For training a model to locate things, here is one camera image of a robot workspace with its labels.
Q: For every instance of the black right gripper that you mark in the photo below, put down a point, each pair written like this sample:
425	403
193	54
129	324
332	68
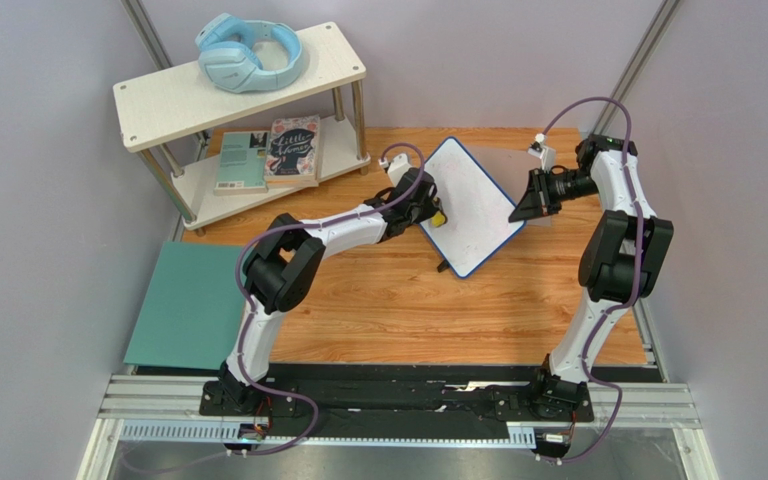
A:
545	190

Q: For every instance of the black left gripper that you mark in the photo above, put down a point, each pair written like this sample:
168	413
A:
433	207

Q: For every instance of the yellow whiteboard eraser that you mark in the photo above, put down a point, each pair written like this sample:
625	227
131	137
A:
438	220

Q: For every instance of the blue framed whiteboard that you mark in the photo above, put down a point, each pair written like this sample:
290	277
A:
476	208

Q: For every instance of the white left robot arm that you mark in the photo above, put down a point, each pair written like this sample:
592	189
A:
276	272

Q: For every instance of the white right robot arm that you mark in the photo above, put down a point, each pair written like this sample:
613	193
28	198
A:
620	264

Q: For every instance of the Little Women book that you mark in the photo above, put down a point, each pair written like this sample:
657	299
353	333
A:
293	152

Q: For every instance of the teal paperback book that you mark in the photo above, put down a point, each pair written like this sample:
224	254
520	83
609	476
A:
241	166

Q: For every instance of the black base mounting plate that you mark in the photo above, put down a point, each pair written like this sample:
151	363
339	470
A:
400	402

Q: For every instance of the teal green mat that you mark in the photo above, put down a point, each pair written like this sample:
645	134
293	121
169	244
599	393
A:
191	314

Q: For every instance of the light blue headphones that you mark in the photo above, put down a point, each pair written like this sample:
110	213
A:
227	58

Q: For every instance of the white two-tier shelf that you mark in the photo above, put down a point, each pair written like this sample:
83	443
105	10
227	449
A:
173	103

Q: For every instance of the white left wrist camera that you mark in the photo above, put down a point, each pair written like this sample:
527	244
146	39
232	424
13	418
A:
395	167

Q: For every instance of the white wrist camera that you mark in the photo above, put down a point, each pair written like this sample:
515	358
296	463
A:
395	167
539	149

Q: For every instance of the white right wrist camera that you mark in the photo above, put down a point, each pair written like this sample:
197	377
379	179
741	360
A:
539	149

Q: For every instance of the aluminium frame rail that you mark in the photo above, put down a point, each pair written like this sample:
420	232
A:
150	425

